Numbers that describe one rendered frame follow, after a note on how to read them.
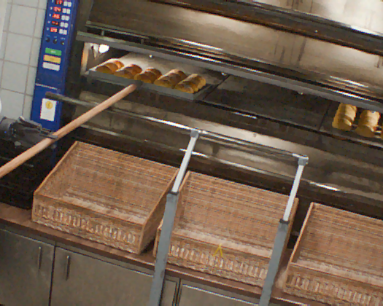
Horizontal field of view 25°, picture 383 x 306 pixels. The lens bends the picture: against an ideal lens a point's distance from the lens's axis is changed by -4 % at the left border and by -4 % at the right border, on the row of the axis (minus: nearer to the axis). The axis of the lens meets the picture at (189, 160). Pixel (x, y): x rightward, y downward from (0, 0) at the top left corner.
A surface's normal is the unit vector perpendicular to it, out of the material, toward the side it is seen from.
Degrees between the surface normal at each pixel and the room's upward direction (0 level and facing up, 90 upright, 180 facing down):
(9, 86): 90
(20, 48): 90
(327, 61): 70
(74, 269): 90
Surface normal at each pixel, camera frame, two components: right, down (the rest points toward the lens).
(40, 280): -0.26, 0.28
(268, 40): -0.18, -0.05
